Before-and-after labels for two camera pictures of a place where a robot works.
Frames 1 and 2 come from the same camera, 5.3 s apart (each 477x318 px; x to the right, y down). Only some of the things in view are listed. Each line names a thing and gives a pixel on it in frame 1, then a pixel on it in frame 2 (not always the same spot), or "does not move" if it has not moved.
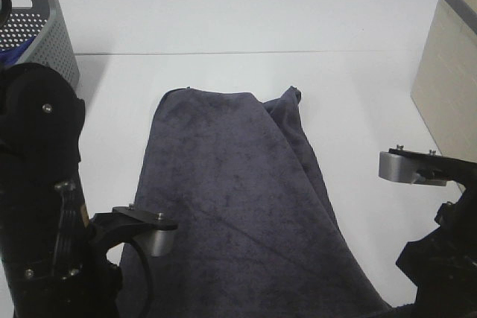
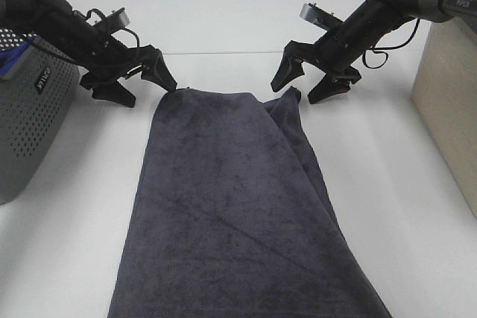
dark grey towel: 258,234 does not move
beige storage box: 445,86 does not move
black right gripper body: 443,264 to 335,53
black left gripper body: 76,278 to 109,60
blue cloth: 10,56 does not move
